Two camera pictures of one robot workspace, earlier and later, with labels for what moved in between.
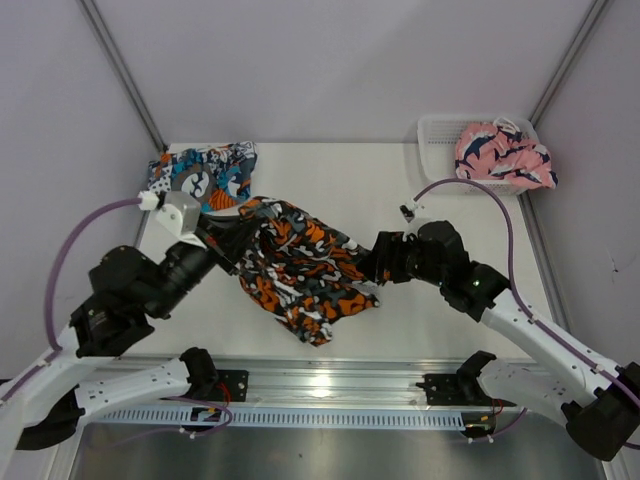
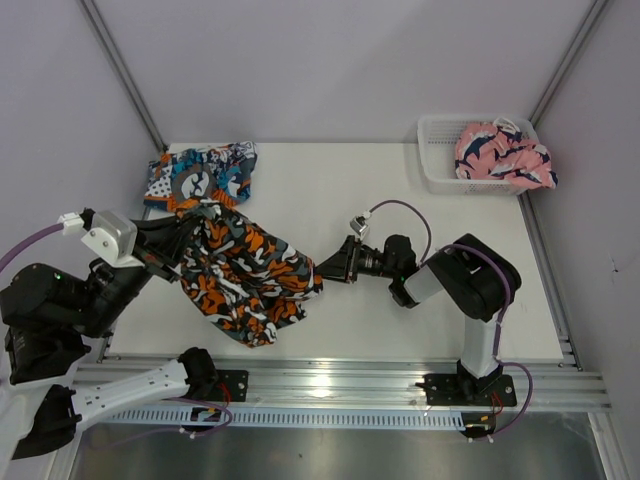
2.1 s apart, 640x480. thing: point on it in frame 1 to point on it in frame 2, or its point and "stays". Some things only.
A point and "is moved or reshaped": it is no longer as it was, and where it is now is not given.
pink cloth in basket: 500,150 stays
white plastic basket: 436,151 stays
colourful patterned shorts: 219,175 stays
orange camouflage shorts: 301,270 is moved or reshaped
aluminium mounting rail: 322,382 stays
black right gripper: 388,245 to 344,264
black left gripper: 226,237 to 163,240
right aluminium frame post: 595,10 stays
